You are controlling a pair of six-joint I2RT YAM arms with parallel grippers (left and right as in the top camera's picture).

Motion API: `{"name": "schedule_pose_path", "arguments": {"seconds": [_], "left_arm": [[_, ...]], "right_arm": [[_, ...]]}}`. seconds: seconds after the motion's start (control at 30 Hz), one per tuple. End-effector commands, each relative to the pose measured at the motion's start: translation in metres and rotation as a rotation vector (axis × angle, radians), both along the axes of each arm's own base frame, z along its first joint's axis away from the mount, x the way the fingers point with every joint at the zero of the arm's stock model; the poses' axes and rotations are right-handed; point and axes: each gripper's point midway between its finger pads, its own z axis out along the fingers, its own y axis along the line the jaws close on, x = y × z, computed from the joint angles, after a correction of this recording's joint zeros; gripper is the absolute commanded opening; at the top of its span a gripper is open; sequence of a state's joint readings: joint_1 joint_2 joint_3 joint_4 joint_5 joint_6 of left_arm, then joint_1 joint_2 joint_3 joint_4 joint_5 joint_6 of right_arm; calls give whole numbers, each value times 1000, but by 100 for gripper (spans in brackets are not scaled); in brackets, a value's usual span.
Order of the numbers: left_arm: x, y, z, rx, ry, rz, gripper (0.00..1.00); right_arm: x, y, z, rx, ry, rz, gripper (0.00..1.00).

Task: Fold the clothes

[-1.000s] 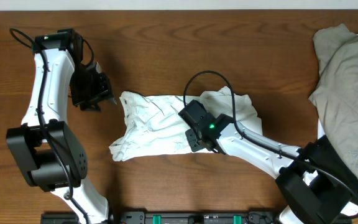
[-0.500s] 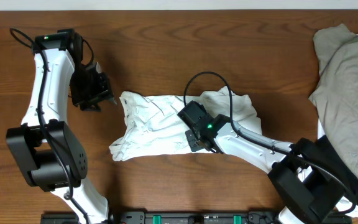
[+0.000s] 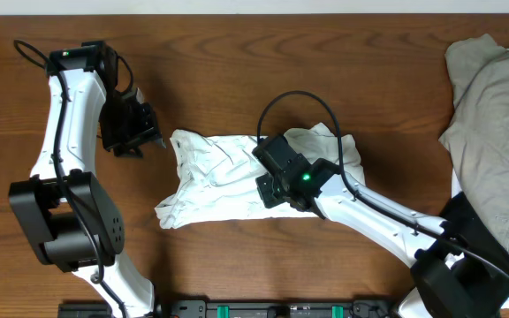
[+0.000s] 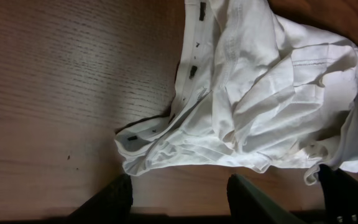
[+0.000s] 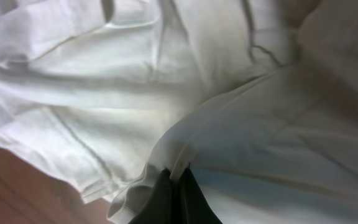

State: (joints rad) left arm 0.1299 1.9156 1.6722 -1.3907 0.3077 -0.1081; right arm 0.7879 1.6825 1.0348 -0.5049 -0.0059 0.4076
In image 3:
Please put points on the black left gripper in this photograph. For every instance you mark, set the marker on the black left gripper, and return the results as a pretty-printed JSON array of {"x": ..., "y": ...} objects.
[{"x": 137, "y": 141}]

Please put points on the white Puma t-shirt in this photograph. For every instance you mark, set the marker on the white Puma t-shirt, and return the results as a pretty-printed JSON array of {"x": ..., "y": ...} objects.
[{"x": 217, "y": 175}]

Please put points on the grey garment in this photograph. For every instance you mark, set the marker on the grey garment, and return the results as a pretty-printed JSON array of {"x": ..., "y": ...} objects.
[{"x": 477, "y": 137}]

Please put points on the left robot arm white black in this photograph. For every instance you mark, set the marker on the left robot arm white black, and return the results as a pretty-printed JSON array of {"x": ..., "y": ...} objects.
[{"x": 68, "y": 218}]

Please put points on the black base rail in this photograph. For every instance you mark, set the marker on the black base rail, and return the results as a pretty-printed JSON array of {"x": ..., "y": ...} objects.
[{"x": 197, "y": 308}]

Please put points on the white garment bottom right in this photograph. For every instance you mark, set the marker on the white garment bottom right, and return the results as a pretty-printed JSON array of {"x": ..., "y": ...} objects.
[{"x": 455, "y": 190}]

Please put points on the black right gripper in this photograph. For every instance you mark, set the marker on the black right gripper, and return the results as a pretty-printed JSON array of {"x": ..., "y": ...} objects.
[{"x": 266, "y": 189}]

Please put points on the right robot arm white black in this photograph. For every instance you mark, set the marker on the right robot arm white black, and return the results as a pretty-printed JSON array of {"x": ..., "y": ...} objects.
[{"x": 414, "y": 238}]

